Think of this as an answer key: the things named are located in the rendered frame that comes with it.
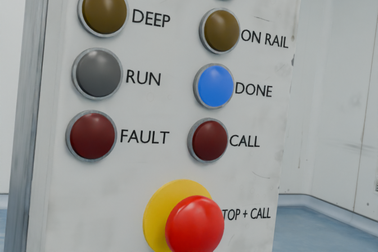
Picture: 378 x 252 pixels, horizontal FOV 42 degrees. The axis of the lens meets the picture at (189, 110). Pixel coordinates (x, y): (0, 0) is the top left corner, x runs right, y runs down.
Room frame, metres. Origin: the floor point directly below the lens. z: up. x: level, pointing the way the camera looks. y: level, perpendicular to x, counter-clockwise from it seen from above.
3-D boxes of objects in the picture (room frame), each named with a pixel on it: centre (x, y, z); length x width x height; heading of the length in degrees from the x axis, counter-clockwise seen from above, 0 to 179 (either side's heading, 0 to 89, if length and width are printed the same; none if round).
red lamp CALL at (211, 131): (0.32, -0.02, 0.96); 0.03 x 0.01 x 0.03; 120
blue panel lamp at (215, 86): (0.32, -0.02, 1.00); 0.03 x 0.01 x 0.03; 120
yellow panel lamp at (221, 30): (0.32, -0.02, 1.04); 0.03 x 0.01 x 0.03; 120
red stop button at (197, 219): (0.31, 0.00, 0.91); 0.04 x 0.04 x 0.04; 30
